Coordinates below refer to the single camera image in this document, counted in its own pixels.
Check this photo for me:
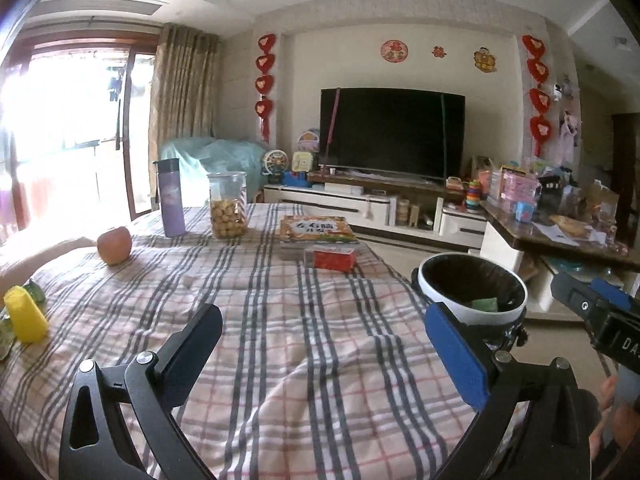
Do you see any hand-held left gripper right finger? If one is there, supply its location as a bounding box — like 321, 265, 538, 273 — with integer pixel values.
424, 302, 593, 480

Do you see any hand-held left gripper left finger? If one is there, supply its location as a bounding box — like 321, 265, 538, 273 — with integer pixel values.
59, 303, 224, 480

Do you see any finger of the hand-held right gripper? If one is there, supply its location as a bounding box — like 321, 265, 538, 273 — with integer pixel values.
550, 270, 608, 323
591, 276, 632, 311

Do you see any white trash bin black liner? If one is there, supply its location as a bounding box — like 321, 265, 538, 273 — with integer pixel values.
411, 252, 529, 328

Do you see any person's right hand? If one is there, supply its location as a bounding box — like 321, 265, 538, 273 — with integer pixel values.
589, 376, 640, 458

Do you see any brown cluttered side table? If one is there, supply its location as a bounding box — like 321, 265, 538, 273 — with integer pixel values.
482, 200, 640, 311

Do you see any plaid blanket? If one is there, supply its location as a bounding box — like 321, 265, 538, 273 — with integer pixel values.
0, 202, 531, 480

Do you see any pink plastic box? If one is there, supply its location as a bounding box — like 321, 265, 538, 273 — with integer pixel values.
500, 167, 542, 206

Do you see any red apple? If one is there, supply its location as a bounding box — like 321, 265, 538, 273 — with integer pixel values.
96, 226, 133, 266

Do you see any clear cookie jar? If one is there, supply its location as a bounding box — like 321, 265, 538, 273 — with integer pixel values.
206, 172, 249, 240

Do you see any purple drink bottle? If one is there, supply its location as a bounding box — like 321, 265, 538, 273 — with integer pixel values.
152, 158, 187, 237

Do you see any red cardboard box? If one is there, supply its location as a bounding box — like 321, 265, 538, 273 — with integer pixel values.
304, 246, 358, 273

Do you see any yellow ribbed plastic cup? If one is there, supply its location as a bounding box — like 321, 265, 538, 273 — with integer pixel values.
4, 286, 49, 343

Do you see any pink sofa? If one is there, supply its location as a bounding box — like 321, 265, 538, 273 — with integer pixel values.
0, 237, 98, 286

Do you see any orange snack box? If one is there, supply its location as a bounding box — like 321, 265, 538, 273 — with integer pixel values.
279, 216, 361, 261

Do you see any teal covered furniture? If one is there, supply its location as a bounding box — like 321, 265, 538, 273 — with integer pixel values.
159, 136, 273, 196

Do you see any white television cabinet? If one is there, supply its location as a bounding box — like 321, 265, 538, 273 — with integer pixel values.
262, 170, 488, 251

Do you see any small round toy fan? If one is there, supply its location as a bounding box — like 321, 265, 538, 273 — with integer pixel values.
263, 150, 291, 183

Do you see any balcony glass door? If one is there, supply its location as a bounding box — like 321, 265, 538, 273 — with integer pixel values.
0, 35, 161, 231

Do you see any black flat television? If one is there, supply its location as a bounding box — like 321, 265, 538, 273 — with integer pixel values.
320, 87, 467, 181

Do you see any beige window curtain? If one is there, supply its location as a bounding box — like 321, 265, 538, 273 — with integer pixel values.
149, 25, 221, 206

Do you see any red heart string decoration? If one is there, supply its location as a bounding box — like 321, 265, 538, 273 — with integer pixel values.
255, 33, 277, 142
521, 35, 553, 157

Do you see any round red wall sticker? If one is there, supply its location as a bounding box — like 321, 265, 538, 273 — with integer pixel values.
381, 40, 409, 63

